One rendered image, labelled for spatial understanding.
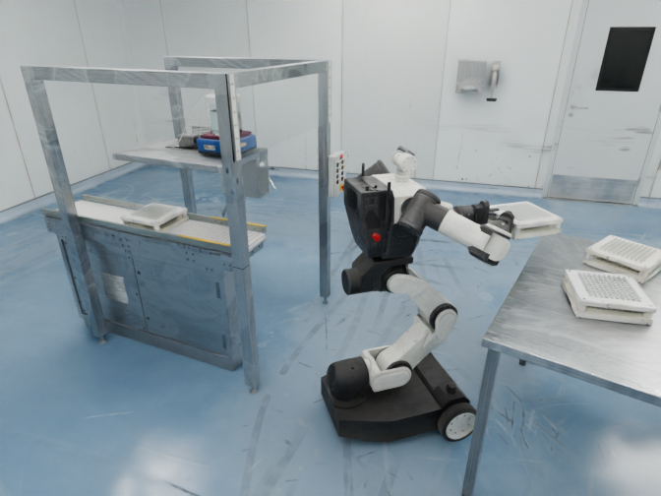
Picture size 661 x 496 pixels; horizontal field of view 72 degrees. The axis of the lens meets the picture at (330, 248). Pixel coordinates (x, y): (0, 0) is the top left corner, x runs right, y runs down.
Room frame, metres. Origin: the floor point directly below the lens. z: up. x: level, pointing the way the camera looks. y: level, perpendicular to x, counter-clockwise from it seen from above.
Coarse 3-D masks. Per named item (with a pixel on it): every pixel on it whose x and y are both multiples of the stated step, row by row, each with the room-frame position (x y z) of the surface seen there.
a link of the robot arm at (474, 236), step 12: (456, 216) 1.47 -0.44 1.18; (444, 228) 1.45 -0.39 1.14; (456, 228) 1.43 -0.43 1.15; (468, 228) 1.42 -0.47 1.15; (480, 228) 1.42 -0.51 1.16; (492, 228) 1.41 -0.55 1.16; (456, 240) 1.44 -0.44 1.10; (468, 240) 1.41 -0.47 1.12; (480, 240) 1.39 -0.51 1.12; (480, 252) 1.39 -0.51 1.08
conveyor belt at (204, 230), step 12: (84, 204) 2.63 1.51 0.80; (96, 204) 2.63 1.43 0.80; (96, 216) 2.44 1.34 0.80; (108, 216) 2.44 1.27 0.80; (120, 216) 2.44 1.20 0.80; (180, 228) 2.25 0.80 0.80; (192, 228) 2.25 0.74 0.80; (204, 228) 2.25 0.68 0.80; (216, 228) 2.25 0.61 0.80; (228, 228) 2.25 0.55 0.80; (216, 240) 2.10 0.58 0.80; (228, 240) 2.10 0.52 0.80; (252, 240) 2.10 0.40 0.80; (264, 240) 2.18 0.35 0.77
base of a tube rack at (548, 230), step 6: (534, 228) 1.86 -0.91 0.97; (540, 228) 1.86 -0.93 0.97; (546, 228) 1.86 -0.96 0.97; (552, 228) 1.86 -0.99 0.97; (558, 228) 1.86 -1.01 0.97; (516, 234) 1.79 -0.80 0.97; (522, 234) 1.80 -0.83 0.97; (528, 234) 1.81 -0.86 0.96; (534, 234) 1.82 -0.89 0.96; (540, 234) 1.83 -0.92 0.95; (546, 234) 1.84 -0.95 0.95
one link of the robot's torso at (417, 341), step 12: (444, 312) 1.74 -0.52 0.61; (420, 324) 1.82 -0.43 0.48; (444, 324) 1.73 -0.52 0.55; (408, 336) 1.80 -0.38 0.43; (420, 336) 1.76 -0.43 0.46; (432, 336) 1.73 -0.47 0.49; (444, 336) 1.73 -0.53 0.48; (384, 348) 1.81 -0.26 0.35; (396, 348) 1.78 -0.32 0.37; (408, 348) 1.74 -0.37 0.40; (420, 348) 1.75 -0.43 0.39; (432, 348) 1.76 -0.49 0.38; (384, 360) 1.75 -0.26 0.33; (396, 360) 1.72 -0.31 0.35; (408, 360) 1.73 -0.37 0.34; (420, 360) 1.75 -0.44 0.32
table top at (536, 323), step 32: (544, 256) 1.87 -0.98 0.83; (576, 256) 1.87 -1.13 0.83; (512, 288) 1.58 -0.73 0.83; (544, 288) 1.58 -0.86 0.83; (512, 320) 1.36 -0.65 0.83; (544, 320) 1.36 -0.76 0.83; (576, 320) 1.36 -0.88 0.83; (512, 352) 1.20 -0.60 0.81; (544, 352) 1.17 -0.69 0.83; (576, 352) 1.17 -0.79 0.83; (608, 352) 1.17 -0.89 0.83; (640, 352) 1.17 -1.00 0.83; (608, 384) 1.05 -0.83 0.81; (640, 384) 1.03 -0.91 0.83
